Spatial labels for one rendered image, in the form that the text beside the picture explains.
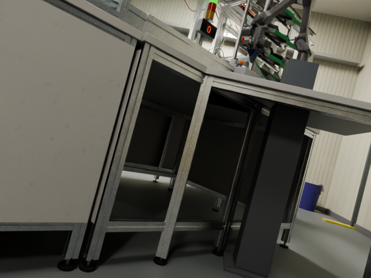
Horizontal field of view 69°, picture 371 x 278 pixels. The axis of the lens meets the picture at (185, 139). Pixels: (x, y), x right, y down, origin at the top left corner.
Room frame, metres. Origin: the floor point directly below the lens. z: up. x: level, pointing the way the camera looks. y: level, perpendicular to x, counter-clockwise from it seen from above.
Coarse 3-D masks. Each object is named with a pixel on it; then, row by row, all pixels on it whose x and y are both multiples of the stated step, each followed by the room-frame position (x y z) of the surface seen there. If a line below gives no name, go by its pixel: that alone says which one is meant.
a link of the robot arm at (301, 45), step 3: (300, 39) 1.35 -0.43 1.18; (297, 42) 1.36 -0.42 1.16; (300, 42) 1.35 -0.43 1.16; (303, 42) 1.34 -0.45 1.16; (297, 45) 1.36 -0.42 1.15; (300, 45) 1.35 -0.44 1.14; (303, 45) 1.34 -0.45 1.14; (306, 45) 1.33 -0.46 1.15; (297, 48) 1.36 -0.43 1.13; (300, 48) 1.35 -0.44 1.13; (303, 48) 1.34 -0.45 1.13; (306, 48) 1.33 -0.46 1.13; (309, 48) 1.34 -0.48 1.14; (300, 51) 1.36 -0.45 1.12; (306, 51) 1.34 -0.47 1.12; (309, 51) 1.36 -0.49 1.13
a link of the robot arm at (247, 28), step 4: (260, 16) 1.49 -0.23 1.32; (256, 20) 1.51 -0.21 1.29; (260, 20) 1.50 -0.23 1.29; (252, 24) 1.53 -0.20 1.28; (256, 24) 1.54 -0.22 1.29; (244, 28) 1.56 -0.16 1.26; (248, 28) 1.54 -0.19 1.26; (252, 28) 1.54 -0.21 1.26; (244, 32) 1.56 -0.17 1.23; (248, 32) 1.54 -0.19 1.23; (244, 36) 1.58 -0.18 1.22; (248, 36) 1.56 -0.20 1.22; (252, 36) 1.57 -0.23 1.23
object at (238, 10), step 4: (224, 0) 2.84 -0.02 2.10; (228, 0) 2.87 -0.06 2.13; (236, 8) 2.97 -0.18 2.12; (240, 8) 3.01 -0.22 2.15; (240, 12) 3.02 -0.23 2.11; (248, 16) 3.11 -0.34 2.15; (296, 16) 2.86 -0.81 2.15; (248, 20) 3.13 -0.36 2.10; (300, 20) 2.93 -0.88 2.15; (308, 32) 3.06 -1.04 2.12
